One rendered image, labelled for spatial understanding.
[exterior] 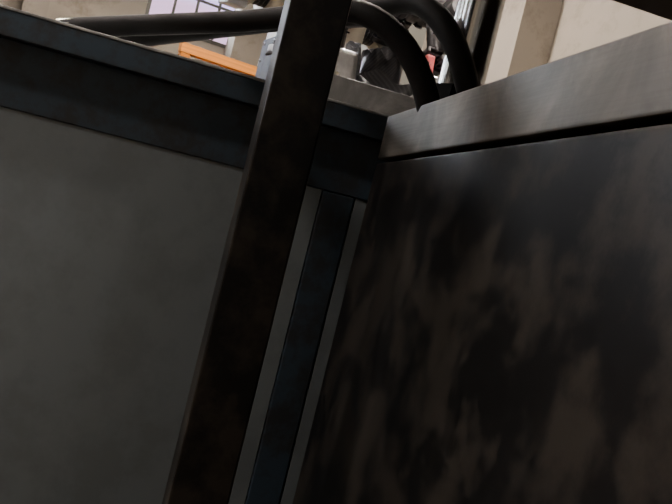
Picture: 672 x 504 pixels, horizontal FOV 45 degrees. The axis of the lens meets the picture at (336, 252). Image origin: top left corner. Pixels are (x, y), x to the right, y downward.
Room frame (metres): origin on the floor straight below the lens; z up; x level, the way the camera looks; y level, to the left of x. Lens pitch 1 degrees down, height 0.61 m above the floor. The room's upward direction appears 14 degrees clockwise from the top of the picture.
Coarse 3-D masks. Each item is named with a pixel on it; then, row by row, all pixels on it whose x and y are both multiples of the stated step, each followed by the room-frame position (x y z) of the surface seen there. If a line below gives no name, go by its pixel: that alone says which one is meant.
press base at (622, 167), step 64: (640, 128) 0.50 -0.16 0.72; (384, 192) 1.03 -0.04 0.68; (448, 192) 0.80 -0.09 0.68; (512, 192) 0.65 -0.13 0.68; (576, 192) 0.55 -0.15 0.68; (640, 192) 0.48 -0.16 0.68; (384, 256) 0.96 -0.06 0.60; (448, 256) 0.75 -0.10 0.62; (512, 256) 0.62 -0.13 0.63; (576, 256) 0.53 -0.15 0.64; (640, 256) 0.46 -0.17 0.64; (384, 320) 0.90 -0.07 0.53; (448, 320) 0.72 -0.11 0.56; (512, 320) 0.60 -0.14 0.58; (576, 320) 0.51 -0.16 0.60; (640, 320) 0.45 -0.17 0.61; (384, 384) 0.84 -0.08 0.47; (448, 384) 0.68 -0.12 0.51; (512, 384) 0.57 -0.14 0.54; (576, 384) 0.49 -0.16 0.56; (640, 384) 0.43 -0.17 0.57; (320, 448) 1.03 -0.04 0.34; (384, 448) 0.80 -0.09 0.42; (448, 448) 0.65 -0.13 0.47; (512, 448) 0.55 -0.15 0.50; (576, 448) 0.48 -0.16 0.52; (640, 448) 0.42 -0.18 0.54
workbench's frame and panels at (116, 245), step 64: (0, 64) 1.09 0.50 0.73; (64, 64) 1.11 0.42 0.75; (128, 64) 1.11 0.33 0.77; (192, 64) 1.13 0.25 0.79; (0, 128) 1.10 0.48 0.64; (64, 128) 1.11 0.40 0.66; (128, 128) 1.13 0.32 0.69; (192, 128) 1.15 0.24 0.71; (384, 128) 1.19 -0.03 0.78; (0, 192) 1.10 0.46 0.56; (64, 192) 1.12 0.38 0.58; (128, 192) 1.14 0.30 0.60; (192, 192) 1.15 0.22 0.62; (320, 192) 1.19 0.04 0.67; (0, 256) 1.10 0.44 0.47; (64, 256) 1.12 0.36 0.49; (128, 256) 1.14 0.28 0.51; (192, 256) 1.16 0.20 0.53; (320, 256) 1.20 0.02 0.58; (0, 320) 1.11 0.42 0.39; (64, 320) 1.13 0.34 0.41; (128, 320) 1.15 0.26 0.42; (192, 320) 1.16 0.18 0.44; (320, 320) 1.20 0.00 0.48; (0, 384) 1.11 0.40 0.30; (64, 384) 1.13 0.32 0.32; (128, 384) 1.15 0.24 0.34; (320, 384) 1.21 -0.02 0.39; (0, 448) 1.12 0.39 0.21; (64, 448) 1.14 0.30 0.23; (128, 448) 1.15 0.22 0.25; (256, 448) 1.19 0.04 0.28
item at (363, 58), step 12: (348, 48) 1.46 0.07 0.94; (360, 48) 1.43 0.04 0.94; (372, 48) 1.47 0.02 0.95; (384, 48) 1.46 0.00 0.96; (360, 60) 1.50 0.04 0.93; (372, 60) 1.46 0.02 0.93; (384, 60) 1.45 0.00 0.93; (396, 60) 1.46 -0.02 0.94; (360, 72) 1.48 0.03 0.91; (372, 72) 1.42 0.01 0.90; (384, 72) 1.41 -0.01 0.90; (396, 72) 1.47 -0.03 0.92; (372, 84) 1.42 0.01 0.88; (384, 84) 1.42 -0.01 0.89; (396, 84) 1.42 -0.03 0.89; (408, 84) 1.42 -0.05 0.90
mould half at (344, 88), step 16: (336, 64) 1.42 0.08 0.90; (352, 64) 1.43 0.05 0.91; (336, 80) 1.30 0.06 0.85; (352, 80) 1.31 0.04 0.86; (336, 96) 1.30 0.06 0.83; (352, 96) 1.31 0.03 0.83; (368, 96) 1.31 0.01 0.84; (384, 96) 1.32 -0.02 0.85; (400, 96) 1.32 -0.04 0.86; (384, 112) 1.32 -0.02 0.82; (400, 112) 1.33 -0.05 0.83
